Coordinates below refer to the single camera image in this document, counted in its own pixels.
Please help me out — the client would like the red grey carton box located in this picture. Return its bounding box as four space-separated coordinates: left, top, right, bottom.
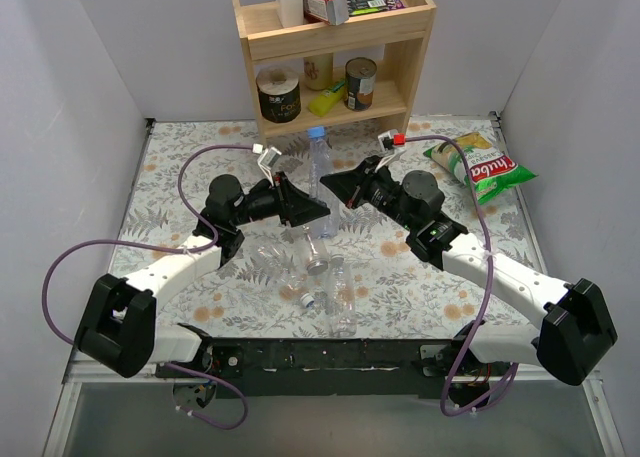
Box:
303 0 349 26

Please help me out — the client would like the tin food can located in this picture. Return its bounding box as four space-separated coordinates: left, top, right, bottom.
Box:
345 57 377 111

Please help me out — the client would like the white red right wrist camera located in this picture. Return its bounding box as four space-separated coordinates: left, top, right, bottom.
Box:
376 130 406 171

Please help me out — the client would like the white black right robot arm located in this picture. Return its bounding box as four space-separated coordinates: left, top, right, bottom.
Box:
320 156 618 386

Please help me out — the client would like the green white chips bag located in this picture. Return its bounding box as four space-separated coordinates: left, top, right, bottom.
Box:
424 132 536 205

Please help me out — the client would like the white tall bottle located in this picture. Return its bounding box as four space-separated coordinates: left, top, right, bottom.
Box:
276 0 304 28

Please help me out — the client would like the clear bottle with silver cap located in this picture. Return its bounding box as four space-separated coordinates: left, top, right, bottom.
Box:
295 226 329 276

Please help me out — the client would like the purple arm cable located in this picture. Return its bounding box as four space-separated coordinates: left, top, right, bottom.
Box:
403 134 521 418
42 144 259 431

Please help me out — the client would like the yellow green packet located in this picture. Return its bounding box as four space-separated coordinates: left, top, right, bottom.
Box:
307 78 345 117

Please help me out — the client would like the crushed clear bottle blue-white cap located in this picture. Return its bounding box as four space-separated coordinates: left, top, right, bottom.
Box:
254 245 315 309

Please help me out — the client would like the black wrapped paper roll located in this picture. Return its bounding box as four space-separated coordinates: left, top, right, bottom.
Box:
256 66 301 124

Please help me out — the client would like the clear bottle with white cap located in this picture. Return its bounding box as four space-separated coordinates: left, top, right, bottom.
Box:
325 254 357 338

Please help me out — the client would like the cream cylindrical jar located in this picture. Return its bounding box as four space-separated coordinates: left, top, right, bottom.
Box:
303 53 333 91

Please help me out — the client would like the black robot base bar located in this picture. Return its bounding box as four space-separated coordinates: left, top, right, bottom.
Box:
154 322 516 409

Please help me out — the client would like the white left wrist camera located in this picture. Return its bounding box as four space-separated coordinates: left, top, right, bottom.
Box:
252 143 282 184

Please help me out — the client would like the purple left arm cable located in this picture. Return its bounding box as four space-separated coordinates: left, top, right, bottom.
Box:
42 144 259 431

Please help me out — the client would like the blue bottle cap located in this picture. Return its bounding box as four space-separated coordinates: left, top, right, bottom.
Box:
307 126 325 139

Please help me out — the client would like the wooden two-tier shelf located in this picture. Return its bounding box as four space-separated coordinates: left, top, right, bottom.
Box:
232 0 436 143

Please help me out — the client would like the floral patterned table mat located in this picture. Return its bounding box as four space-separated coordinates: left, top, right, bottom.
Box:
110 116 539 339

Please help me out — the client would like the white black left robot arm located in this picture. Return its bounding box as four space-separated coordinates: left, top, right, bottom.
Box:
74 172 330 378

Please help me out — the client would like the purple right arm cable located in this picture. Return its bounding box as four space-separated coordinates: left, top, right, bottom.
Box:
403 134 521 418

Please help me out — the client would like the clear bottle with blue cap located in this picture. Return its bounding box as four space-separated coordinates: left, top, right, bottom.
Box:
308 132 340 239

